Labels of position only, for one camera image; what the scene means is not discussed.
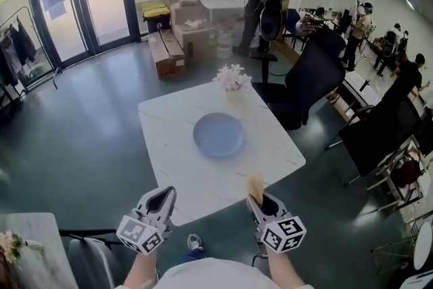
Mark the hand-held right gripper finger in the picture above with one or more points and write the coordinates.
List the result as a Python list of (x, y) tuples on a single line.
[(281, 206), (254, 211)]

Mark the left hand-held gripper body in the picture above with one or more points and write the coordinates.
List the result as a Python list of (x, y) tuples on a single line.
[(135, 235)]

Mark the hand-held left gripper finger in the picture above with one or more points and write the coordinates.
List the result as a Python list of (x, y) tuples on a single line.
[(143, 201), (172, 203)]

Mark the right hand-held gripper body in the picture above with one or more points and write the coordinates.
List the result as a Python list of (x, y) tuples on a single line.
[(284, 233)]

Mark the yellow sponge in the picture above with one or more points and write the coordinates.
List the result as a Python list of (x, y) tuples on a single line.
[(255, 184)]

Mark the blue big plate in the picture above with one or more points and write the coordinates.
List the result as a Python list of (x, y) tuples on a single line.
[(218, 135)]

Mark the person's right forearm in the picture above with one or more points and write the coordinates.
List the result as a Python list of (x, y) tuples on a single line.
[(284, 267)]

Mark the person's left forearm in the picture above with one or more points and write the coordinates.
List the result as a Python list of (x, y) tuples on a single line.
[(140, 270)]

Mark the person's grey sneaker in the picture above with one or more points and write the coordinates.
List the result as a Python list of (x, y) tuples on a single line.
[(194, 242)]

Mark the grey chair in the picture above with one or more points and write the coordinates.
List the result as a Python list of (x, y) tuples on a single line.
[(91, 260)]

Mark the person's blue trouser leg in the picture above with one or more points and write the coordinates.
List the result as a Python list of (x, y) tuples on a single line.
[(193, 254)]

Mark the person's white shirt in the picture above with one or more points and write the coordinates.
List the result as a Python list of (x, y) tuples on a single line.
[(216, 275)]

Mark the grey marble table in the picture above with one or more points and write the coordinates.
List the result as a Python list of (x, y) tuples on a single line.
[(37, 230)]

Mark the cream flower vase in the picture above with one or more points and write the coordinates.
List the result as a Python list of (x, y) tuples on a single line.
[(235, 94)]

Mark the black mesh office chair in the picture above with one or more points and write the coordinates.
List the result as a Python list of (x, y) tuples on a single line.
[(379, 135), (311, 78)]

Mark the wooden chair red seat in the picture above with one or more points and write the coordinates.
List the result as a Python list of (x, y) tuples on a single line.
[(409, 172)]

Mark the pink artificial flowers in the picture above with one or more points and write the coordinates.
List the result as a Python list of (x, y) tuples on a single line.
[(233, 76)]

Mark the white round stool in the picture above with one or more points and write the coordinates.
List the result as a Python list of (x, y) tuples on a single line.
[(424, 243)]

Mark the long cardboard box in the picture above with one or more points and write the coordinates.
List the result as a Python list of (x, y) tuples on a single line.
[(167, 54)]

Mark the black clothes rack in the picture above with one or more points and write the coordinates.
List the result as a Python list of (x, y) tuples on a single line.
[(58, 72)]

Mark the clear water jug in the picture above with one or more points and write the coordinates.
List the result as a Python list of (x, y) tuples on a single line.
[(224, 44)]

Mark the black bin yellow lid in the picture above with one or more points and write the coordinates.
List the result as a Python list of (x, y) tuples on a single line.
[(155, 18)]

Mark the blue chair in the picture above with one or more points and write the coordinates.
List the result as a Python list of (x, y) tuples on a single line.
[(294, 23)]

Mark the open cardboard box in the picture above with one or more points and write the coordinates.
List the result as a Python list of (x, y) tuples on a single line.
[(189, 15)]

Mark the hanging dark clothes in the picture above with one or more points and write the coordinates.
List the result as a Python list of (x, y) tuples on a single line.
[(20, 40)]

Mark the small flat cardboard box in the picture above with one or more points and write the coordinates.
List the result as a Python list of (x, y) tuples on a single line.
[(191, 0)]

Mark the white oval table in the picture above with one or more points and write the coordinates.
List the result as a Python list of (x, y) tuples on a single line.
[(223, 1)]

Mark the short ceiling light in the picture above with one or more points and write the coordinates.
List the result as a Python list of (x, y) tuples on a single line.
[(410, 3)]

